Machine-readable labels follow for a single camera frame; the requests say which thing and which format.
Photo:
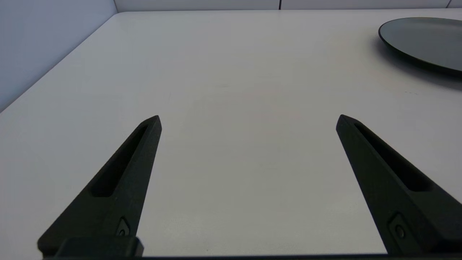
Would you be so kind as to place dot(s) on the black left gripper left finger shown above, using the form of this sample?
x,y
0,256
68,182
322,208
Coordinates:
x,y
122,187

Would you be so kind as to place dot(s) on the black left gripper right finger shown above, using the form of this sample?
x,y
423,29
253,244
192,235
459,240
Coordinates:
x,y
393,191

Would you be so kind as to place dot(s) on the dark grey round plate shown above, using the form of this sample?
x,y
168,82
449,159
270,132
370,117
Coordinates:
x,y
426,39

